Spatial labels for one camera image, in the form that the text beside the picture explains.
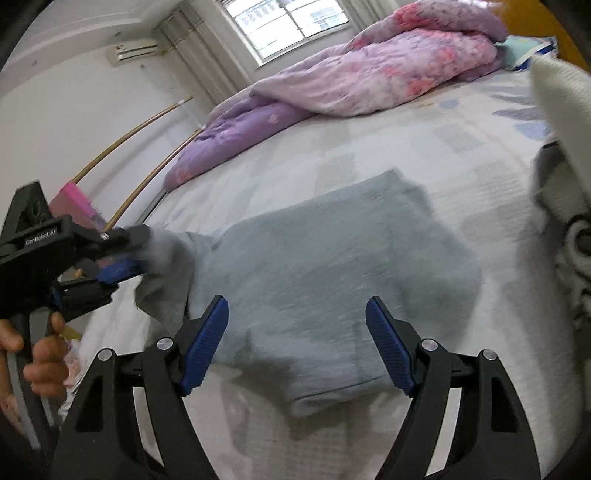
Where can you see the white air conditioner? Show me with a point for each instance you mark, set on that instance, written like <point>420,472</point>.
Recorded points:
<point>134,50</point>

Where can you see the purple floral quilt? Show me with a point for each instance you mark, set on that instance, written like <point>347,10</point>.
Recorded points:
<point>369,69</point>

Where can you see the person's left hand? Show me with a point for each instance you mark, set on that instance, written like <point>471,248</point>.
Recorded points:
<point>44,355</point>

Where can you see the blue striped pillow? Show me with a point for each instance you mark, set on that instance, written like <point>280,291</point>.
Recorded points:
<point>521,50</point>

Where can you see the grey zip hoodie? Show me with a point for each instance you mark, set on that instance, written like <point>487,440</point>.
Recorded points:
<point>323,277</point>

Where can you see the barred window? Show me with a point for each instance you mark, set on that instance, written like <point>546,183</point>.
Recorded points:
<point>286,23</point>

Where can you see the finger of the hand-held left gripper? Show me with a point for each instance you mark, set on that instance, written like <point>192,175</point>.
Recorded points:
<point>122,271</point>
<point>115,241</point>

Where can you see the bed with pale sheet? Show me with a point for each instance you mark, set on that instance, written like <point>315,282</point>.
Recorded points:
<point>461,152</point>

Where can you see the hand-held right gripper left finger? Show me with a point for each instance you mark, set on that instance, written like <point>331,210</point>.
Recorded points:
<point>205,344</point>

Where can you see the wooden rail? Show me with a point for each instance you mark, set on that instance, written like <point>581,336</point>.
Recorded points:
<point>134,131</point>
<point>157,173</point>

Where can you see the wooden headboard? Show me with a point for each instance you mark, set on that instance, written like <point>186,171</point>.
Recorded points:
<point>526,18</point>

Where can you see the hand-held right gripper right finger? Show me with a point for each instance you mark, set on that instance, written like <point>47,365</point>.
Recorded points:
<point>388,346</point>

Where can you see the grey patterned folded cloth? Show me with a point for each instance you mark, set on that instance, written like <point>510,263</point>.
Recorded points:
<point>568,240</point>

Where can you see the grey striped curtain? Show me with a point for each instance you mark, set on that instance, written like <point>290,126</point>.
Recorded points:
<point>203,60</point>

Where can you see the folded white cloth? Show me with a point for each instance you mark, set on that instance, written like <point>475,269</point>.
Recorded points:
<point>565,101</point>

